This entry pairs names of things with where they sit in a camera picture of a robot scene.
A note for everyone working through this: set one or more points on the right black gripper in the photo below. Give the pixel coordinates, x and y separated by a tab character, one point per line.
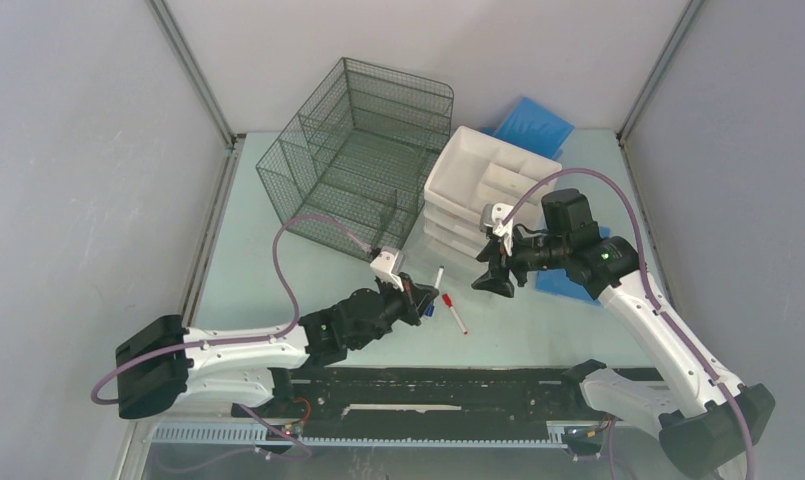
496	278

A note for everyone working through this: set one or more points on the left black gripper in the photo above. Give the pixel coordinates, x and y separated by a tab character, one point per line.
414	300

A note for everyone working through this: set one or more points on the white plastic drawer organizer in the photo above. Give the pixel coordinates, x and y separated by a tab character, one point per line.
472	171

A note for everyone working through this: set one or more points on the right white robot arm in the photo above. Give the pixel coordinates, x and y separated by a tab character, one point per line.
709	416

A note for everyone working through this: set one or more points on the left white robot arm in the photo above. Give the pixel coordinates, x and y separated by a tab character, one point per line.
166	363

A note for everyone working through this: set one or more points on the red cap marker middle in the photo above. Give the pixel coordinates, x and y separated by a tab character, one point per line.
455	315

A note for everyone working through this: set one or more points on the blue folder at right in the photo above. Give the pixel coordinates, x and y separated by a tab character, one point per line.
556	282

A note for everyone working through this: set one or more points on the blue folder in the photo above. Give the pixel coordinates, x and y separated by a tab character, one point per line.
534	128
556	282

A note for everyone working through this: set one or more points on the blue folder at back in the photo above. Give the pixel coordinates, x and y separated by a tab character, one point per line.
534	128

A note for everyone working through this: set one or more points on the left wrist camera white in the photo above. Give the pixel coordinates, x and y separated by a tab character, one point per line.
386	266

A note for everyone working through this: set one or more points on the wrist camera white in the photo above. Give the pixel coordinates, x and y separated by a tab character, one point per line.
386	266
496	222

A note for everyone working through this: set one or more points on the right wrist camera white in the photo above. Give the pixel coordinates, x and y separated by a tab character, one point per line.
496	222

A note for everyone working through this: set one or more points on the black front rail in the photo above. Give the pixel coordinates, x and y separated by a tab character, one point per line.
431	405

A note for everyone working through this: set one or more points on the green wire mesh basket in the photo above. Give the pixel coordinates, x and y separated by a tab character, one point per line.
359	150

